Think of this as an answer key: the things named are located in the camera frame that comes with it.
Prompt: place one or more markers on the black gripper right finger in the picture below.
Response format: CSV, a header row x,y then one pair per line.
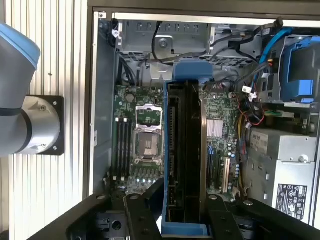
x,y
225,222

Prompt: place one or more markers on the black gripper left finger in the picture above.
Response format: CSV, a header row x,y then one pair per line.
x,y
140,215

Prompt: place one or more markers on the hard disk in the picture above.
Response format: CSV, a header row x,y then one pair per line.
x,y
192,150

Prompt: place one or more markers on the grey disk bay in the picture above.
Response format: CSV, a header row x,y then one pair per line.
x,y
300,72

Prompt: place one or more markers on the white expansion slot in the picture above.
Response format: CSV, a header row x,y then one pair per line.
x,y
226,175

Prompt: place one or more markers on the black expansion slot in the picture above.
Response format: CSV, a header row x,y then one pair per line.
x,y
217,172

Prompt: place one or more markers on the black RAM slot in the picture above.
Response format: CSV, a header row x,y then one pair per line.
x,y
116,150
122,150
128,147

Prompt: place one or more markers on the CPU socket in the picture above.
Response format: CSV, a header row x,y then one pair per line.
x,y
147,146

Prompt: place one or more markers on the silver chipset heatsink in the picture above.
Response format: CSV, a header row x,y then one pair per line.
x,y
215,128

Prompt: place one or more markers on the silver power supply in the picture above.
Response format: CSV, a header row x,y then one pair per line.
x,y
290,150

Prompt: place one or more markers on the metal socket cover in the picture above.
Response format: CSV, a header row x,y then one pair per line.
x,y
148,108

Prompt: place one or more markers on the green motherboard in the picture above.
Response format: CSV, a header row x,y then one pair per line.
x,y
222,107

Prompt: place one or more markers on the open black PC case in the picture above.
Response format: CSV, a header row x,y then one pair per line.
x,y
102,100

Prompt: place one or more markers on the grey metal drive cage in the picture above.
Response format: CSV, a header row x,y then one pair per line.
x,y
185,47

